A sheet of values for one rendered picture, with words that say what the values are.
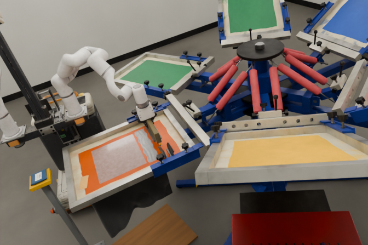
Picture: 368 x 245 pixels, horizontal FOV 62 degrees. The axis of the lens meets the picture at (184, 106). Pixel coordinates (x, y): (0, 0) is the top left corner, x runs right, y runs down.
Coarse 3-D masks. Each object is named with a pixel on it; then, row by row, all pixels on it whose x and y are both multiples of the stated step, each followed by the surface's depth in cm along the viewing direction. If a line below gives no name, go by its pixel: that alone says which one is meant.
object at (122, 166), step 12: (156, 144) 199; (120, 156) 196; (132, 156) 194; (144, 156) 192; (168, 156) 187; (96, 168) 191; (108, 168) 189; (120, 168) 187; (132, 168) 185; (96, 180) 182; (108, 180) 180
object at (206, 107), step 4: (208, 104) 209; (200, 108) 208; (204, 108) 207; (208, 108) 206; (212, 108) 206; (188, 112) 206; (204, 112) 204; (208, 112) 206; (212, 112) 207; (196, 120) 205
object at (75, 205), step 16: (160, 112) 225; (112, 128) 218; (176, 128) 203; (80, 144) 211; (192, 144) 187; (64, 160) 199; (144, 176) 174; (96, 192) 170; (112, 192) 170; (80, 208) 167
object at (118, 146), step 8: (144, 128) 216; (160, 128) 212; (120, 136) 214; (128, 136) 212; (104, 144) 210; (112, 144) 208; (120, 144) 206; (128, 144) 205; (136, 144) 203; (88, 152) 206; (96, 152) 204; (104, 152) 203; (112, 152) 201; (120, 152) 199; (80, 160) 201; (88, 160) 200; (96, 160) 198; (104, 160) 196; (80, 168) 194; (88, 168) 193
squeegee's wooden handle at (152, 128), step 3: (147, 120) 191; (150, 120) 190; (147, 123) 190; (150, 123) 188; (150, 126) 186; (153, 126) 185; (150, 129) 188; (153, 129) 182; (156, 129) 182; (153, 132) 180; (156, 132) 179; (153, 135) 184; (156, 135) 179; (159, 135) 180; (156, 138) 180; (159, 138) 181; (156, 141) 183; (159, 141) 182
